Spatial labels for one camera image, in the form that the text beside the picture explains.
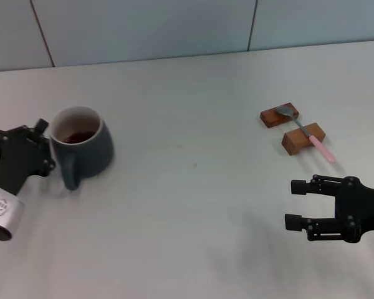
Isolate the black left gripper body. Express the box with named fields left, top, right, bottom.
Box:
left=0, top=130, right=44, bottom=197

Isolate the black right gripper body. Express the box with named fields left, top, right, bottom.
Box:
left=335, top=176, right=374, bottom=244

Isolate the grey ceramic mug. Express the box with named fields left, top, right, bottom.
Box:
left=49, top=105, right=115, bottom=191

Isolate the pink handled metal spoon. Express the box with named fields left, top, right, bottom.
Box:
left=274, top=105, right=337, bottom=164

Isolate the dark brown coffee liquid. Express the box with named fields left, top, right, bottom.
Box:
left=62, top=131, right=94, bottom=145

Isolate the arched brown wooden block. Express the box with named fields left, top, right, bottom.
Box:
left=281, top=122, right=327, bottom=156

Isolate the flat brown wooden block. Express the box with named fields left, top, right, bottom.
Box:
left=260, top=102, right=300, bottom=128

